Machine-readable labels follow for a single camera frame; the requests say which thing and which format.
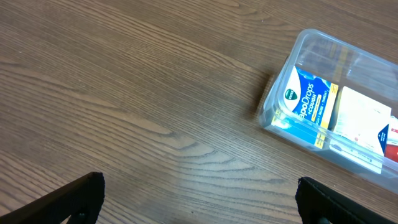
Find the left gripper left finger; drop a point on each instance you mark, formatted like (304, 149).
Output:
(79, 201)

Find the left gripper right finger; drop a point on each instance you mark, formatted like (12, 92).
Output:
(318, 203)

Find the red medicine box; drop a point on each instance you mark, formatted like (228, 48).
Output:
(391, 150)

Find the white medicine box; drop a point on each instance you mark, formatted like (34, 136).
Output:
(364, 122)

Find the blue yellow VapoDrops box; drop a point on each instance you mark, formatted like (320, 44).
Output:
(311, 99)

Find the clear plastic container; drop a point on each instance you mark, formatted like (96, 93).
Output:
(345, 65)

